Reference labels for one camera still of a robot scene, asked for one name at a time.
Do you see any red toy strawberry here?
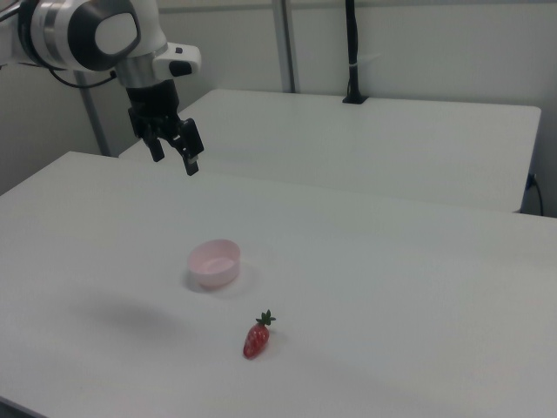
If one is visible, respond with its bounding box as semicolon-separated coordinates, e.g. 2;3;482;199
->
242;309;277;361

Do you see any pink plastic bowl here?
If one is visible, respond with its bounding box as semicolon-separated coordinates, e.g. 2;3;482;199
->
187;238;242;290

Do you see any white side table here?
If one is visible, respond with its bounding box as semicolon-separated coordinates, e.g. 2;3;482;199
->
117;89;542;214

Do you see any black wall power cable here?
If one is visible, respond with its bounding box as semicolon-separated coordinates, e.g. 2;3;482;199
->
527;172;545;216

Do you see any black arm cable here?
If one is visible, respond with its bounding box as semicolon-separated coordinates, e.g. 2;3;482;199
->
46;68;119;89

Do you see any black camera stand pole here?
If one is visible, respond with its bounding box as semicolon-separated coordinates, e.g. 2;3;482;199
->
341;0;369;105

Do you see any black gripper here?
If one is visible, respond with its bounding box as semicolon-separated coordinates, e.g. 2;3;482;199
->
124;80;205;177

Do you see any grey metal partition post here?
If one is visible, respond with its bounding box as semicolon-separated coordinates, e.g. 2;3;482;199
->
271;0;302;94
72;70;111;157

